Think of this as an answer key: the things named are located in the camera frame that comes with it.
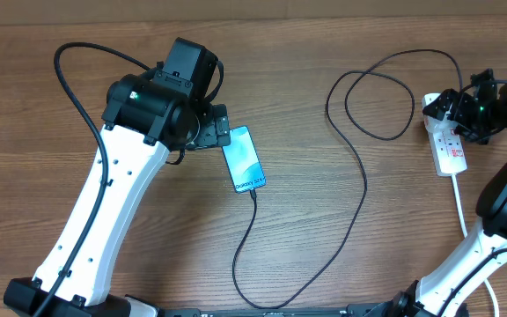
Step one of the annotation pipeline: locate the white power strip cord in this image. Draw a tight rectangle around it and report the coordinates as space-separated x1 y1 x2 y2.
450 173 501 317

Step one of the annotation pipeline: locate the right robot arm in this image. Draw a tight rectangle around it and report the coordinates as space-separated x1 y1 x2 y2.
368 69 507 316

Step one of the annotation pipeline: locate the smartphone with blue screen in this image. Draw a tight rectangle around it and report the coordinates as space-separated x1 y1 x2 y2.
223 126 267 193

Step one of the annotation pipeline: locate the white charger plug adapter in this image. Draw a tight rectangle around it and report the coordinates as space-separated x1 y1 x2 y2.
424 115 457 134

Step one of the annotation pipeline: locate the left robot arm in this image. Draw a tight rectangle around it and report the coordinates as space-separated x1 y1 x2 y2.
4 38 231 317

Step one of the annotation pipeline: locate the black charging cable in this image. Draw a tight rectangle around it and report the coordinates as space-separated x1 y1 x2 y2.
231 48 464 310

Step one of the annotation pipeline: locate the white power strip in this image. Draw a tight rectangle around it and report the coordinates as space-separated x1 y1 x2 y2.
421 92 468 178

